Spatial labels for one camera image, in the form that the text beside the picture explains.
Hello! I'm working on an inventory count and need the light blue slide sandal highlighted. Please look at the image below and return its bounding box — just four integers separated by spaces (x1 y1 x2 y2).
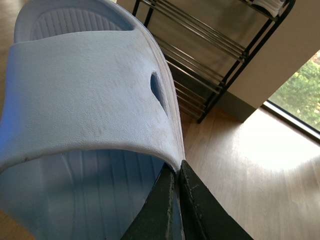
0 0 185 240

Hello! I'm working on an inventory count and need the black metal shoe rack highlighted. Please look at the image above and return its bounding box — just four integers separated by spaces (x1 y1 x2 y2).
132 0 295 123

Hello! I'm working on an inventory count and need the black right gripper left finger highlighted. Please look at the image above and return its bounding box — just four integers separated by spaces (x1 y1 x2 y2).
121 163 175 240

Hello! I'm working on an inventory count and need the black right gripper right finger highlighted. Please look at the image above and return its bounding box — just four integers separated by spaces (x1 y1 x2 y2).
178 160 252 240

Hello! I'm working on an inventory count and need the grey knit sneaker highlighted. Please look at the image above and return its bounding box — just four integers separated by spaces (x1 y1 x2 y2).
246 0 288 17

